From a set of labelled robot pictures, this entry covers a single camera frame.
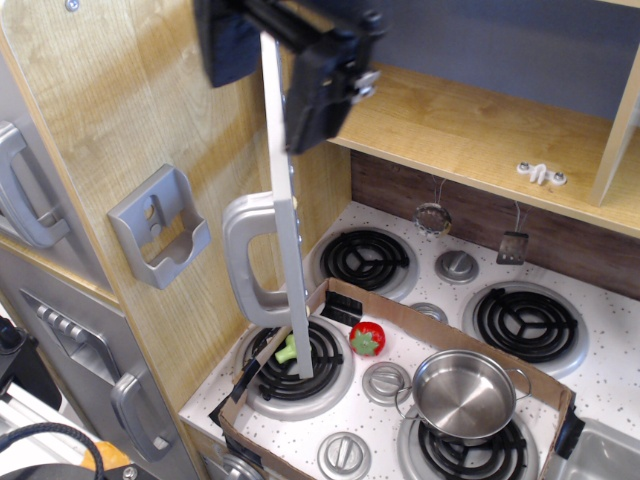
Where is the black burner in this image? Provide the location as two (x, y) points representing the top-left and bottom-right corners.
(396, 416), (540, 480)
(305, 227), (419, 301)
(461, 281), (589, 378)
(246, 316), (355, 422)

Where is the front left black burner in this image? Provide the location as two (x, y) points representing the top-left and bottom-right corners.
(246, 316), (355, 422)

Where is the grey oven knob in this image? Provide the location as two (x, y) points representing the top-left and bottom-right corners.
(223, 454), (264, 480)

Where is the white door catch clip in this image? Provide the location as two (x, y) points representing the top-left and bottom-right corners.
(516, 162), (567, 186)

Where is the grey toy microwave door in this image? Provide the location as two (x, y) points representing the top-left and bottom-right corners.
(222, 33), (313, 379)

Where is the hanging metal spatula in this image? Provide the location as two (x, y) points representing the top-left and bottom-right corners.
(496, 201), (529, 265)

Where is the grey front stove knob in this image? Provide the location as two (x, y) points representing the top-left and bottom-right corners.
(317, 432), (372, 480)

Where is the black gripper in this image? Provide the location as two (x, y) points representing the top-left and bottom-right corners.
(193, 0), (388, 155)

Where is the green toy broccoli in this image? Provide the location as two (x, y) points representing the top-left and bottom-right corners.
(275, 334), (298, 365)

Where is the back left black burner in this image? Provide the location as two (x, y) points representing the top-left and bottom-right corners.
(305, 227), (419, 301)

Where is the grey ice dispenser panel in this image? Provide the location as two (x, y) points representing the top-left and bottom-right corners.
(20, 289), (121, 386)

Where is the front right black burner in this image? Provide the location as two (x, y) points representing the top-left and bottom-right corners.
(396, 416), (540, 480)

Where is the small steel pot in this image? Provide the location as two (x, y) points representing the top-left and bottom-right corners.
(394, 349), (532, 446)

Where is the grey plastic phone holder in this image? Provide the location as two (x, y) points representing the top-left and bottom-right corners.
(107, 164), (211, 290)

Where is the upper grey fridge handle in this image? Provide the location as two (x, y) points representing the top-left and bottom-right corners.
(1, 121), (70, 249)

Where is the hanging metal strainer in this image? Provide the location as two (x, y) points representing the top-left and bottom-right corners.
(413, 177), (452, 238)

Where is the grey centre stove knob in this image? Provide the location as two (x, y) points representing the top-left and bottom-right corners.
(362, 362), (411, 407)

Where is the red toy strawberry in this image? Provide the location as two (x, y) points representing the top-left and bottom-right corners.
(349, 321), (386, 357)

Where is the grey toy sink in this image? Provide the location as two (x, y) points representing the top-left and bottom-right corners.
(542, 419), (639, 480)

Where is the back right black burner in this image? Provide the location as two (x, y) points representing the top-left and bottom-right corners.
(461, 281), (589, 378)

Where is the black braided cable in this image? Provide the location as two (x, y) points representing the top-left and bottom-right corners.
(0, 422), (106, 480)

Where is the brown cardboard tray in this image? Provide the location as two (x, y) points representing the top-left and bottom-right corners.
(209, 279), (586, 479)

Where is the grey fridge handle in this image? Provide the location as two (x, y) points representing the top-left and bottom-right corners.
(110, 373), (170, 462)
(1, 121), (70, 249)

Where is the grey small stove knob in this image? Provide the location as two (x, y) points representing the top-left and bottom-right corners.
(411, 302), (449, 325)

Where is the lower grey fridge handle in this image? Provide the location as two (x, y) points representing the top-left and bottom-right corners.
(110, 373), (170, 462)

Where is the grey back stove knob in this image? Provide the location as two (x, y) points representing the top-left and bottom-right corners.
(435, 250), (479, 285)

